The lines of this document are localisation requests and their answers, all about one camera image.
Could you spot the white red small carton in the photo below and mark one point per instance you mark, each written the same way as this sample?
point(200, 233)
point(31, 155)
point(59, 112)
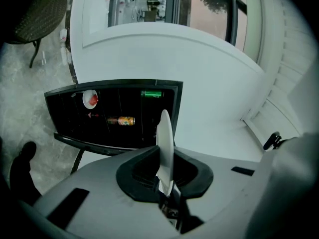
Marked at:
point(63, 35)

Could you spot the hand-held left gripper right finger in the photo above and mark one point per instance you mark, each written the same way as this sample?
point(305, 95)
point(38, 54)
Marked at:
point(219, 183)

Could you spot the green drink can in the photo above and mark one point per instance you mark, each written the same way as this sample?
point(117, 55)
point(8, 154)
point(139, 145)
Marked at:
point(152, 94)

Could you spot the black shoe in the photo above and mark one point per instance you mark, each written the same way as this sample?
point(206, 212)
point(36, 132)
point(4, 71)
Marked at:
point(28, 151)

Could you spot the red food slice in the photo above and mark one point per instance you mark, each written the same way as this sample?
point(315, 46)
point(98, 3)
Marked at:
point(93, 100)

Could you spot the black trousers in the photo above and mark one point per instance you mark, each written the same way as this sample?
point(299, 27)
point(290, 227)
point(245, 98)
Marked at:
point(23, 180)

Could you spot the black framed window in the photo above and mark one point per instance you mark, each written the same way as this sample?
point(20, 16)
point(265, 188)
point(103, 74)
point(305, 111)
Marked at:
point(211, 9)

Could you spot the black mini fridge cabinet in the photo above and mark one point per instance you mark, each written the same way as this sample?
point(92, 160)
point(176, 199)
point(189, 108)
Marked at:
point(124, 133)

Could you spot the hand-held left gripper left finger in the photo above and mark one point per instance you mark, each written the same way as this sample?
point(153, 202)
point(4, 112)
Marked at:
point(99, 183)

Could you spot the white plate with red food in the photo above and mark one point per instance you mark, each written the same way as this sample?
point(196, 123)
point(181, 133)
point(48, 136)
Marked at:
point(86, 102)

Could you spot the black wicker chair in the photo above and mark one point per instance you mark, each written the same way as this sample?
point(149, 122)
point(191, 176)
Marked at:
point(42, 14)

